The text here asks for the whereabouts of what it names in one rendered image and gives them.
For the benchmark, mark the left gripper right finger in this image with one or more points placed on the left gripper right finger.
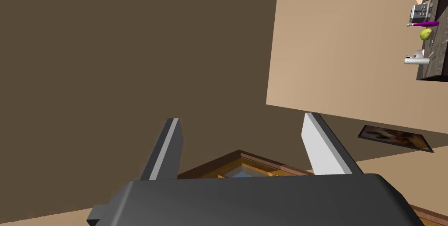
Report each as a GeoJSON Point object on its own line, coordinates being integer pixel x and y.
{"type": "Point", "coordinates": [323, 149]}

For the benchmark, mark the dark framed wall picture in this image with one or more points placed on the dark framed wall picture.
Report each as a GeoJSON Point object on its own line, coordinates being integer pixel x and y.
{"type": "Point", "coordinates": [395, 138]}

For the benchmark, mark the brown wooden framed window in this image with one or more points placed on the brown wooden framed window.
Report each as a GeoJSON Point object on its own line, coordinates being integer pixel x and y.
{"type": "Point", "coordinates": [245, 166]}

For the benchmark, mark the green round fruit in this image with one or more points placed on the green round fruit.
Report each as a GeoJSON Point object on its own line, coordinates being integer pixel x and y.
{"type": "Point", "coordinates": [425, 34]}

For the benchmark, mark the silver cylindrical appliance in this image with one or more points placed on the silver cylindrical appliance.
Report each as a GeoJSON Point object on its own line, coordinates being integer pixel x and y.
{"type": "Point", "coordinates": [416, 58]}

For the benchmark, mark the purple eggplant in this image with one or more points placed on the purple eggplant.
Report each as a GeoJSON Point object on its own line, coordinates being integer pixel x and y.
{"type": "Point", "coordinates": [424, 24]}

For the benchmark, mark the dark wooden counter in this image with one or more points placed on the dark wooden counter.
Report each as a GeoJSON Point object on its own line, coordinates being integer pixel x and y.
{"type": "Point", "coordinates": [435, 44]}

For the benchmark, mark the silver toaster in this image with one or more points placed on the silver toaster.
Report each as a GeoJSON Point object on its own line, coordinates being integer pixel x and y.
{"type": "Point", "coordinates": [419, 12]}

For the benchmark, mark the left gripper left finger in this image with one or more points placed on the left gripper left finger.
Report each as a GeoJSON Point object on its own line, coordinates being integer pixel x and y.
{"type": "Point", "coordinates": [164, 152]}

